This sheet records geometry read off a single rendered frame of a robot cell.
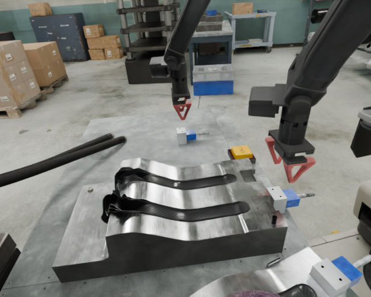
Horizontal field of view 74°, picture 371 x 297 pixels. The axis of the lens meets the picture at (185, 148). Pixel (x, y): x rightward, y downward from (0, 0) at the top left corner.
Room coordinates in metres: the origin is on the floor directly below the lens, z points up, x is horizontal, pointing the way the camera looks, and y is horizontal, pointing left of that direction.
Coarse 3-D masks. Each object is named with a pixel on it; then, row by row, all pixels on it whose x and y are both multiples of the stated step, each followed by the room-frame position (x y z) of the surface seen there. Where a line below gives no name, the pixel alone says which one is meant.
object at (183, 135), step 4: (176, 128) 0.90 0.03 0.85; (180, 128) 0.90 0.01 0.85; (184, 128) 0.89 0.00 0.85; (180, 132) 0.87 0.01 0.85; (184, 132) 0.86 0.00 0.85; (188, 132) 0.88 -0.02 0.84; (192, 132) 0.88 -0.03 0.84; (204, 132) 0.89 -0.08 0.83; (208, 132) 0.89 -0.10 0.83; (180, 136) 0.86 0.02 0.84; (184, 136) 0.86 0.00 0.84; (188, 136) 0.86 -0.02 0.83; (192, 136) 0.87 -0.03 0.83; (180, 140) 0.86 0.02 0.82; (184, 140) 0.86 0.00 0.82; (188, 140) 0.86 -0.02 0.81; (180, 144) 0.86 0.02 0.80
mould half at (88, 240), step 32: (128, 160) 0.57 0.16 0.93; (96, 192) 0.54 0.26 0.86; (128, 192) 0.44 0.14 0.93; (160, 192) 0.46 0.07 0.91; (192, 192) 0.48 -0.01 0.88; (224, 192) 0.46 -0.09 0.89; (256, 192) 0.45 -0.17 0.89; (96, 224) 0.42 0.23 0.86; (128, 224) 0.34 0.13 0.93; (160, 224) 0.36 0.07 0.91; (192, 224) 0.37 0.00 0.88; (224, 224) 0.36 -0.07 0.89; (256, 224) 0.35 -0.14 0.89; (64, 256) 0.33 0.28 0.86; (96, 256) 0.33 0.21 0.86; (128, 256) 0.32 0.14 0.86; (160, 256) 0.33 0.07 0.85; (192, 256) 0.33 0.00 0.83; (224, 256) 0.33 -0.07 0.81
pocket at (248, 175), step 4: (240, 172) 0.54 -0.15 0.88; (244, 172) 0.54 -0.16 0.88; (248, 172) 0.54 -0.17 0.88; (252, 172) 0.55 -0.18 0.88; (244, 176) 0.54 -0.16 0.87; (248, 176) 0.54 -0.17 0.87; (252, 176) 0.54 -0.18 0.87; (256, 176) 0.53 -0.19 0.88; (244, 180) 0.53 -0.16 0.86; (248, 180) 0.53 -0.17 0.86; (252, 180) 0.53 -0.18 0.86; (256, 180) 0.51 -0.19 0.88
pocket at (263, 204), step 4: (260, 196) 0.44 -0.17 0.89; (264, 196) 0.44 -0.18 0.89; (268, 196) 0.43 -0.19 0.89; (256, 200) 0.44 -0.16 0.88; (260, 200) 0.44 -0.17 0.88; (264, 200) 0.44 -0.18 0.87; (268, 200) 0.43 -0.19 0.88; (256, 204) 0.44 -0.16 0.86; (260, 204) 0.44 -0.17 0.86; (264, 204) 0.43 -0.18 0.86; (268, 204) 0.43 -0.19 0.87; (272, 204) 0.42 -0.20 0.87; (260, 208) 0.42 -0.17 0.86; (264, 208) 0.42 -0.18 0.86; (268, 208) 0.42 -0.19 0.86; (272, 208) 0.41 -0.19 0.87; (260, 212) 0.41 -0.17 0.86; (264, 212) 0.41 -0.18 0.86; (268, 212) 0.41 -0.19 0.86
